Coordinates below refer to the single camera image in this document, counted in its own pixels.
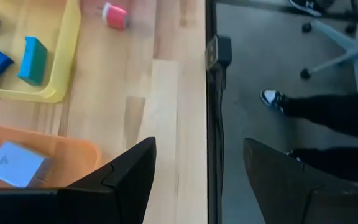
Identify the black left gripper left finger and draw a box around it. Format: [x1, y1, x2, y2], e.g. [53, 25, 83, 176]
[0, 136, 157, 224]

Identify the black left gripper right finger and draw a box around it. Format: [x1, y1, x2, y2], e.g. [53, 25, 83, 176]
[243, 138, 358, 224]

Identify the lavender wall charger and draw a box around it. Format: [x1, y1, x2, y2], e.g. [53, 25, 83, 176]
[0, 141, 48, 189]

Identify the green framed rectangular box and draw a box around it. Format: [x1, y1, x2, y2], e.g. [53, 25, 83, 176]
[17, 36, 48, 86]

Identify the pink cube USB charger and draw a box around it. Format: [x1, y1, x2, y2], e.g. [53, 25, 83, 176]
[101, 2, 129, 31]

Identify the grey office chair base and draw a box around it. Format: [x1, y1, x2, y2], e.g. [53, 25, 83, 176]
[300, 0, 358, 93]

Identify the person's blue-white shoe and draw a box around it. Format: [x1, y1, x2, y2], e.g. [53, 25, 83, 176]
[259, 89, 289, 113]
[284, 149, 303, 162]

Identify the orange translucent plastic bin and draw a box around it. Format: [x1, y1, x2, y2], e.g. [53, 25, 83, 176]
[0, 120, 103, 189]

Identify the person's leg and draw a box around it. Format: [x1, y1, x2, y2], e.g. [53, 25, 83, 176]
[281, 88, 358, 141]

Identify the yellow translucent plastic bin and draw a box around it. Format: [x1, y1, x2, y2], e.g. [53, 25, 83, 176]
[0, 0, 82, 103]

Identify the person's black shoe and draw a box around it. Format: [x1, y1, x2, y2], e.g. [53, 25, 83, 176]
[288, 0, 335, 18]

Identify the black metal table frame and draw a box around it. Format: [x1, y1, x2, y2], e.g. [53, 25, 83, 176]
[204, 0, 228, 224]

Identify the small black table camera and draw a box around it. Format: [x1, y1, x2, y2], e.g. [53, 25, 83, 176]
[205, 34, 233, 72]

